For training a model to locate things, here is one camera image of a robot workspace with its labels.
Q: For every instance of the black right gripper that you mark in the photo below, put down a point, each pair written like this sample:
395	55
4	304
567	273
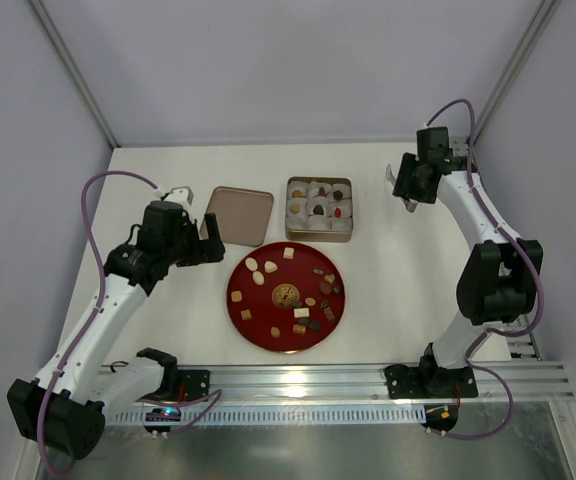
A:
407	181

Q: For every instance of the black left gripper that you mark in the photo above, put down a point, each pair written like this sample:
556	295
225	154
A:
203	248

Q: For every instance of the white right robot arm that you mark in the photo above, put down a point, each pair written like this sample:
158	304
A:
498	284

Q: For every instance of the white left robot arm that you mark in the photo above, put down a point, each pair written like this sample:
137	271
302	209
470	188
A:
64	407

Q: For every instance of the white swirl oval chocolate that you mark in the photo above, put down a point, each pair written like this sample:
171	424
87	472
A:
258	278

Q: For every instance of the tan square chocolate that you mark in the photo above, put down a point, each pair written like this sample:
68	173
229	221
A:
238	297

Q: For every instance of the white triangular chocolate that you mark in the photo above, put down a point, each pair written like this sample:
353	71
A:
270	267

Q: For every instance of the white cube chocolate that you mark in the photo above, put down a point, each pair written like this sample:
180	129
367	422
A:
289	253

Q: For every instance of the gold leaf square chocolate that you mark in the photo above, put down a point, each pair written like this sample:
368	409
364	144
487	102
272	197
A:
247	314

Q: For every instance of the white bar chocolate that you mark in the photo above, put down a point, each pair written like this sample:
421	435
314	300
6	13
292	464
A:
301	313

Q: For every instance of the brown oval chocolate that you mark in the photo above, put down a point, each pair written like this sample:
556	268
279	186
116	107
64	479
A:
325	288

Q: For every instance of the dark striped cube chocolate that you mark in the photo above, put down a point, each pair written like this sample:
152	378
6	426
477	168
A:
314	325

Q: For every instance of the brown marbled block chocolate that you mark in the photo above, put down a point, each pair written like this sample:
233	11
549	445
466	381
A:
329	314

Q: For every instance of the gold square tin lid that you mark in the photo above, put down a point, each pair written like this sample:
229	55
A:
242	215

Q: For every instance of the red round tray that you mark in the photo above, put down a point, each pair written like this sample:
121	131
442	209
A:
271	303

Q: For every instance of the gold square tin box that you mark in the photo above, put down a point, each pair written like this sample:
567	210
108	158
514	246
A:
307	227

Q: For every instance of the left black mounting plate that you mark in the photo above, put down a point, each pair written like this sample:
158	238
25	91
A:
192	384

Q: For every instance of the slotted white cable duct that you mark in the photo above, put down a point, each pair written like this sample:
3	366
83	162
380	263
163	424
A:
233	414

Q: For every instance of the right corner frame post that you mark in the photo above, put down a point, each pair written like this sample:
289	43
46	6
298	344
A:
518	58

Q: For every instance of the aluminium front rail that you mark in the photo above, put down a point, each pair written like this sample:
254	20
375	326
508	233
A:
523	380

